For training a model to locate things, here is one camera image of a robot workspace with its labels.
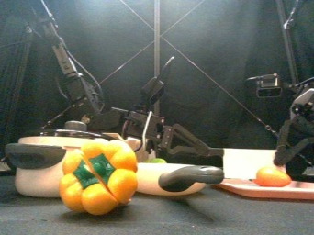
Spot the green toy vegetable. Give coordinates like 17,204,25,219
143,157,168,164

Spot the orange tomato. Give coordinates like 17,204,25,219
255,165,292,188

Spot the small white box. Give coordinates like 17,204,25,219
222,148,287,181

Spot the pink cutting board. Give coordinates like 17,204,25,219
216,178,314,201

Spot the glass pot lid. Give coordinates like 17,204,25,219
39,120,113,140

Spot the yellow toy bell pepper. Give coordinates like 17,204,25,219
59,139,139,216

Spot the white toy cooking pot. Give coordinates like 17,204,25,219
4,135,149,198

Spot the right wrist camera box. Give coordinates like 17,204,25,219
247,73,283,99

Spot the thin diagonal brace wire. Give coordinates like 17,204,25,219
117,0,279,136
97,0,206,84

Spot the vertical metal frame pole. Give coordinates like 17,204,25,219
153,0,162,116

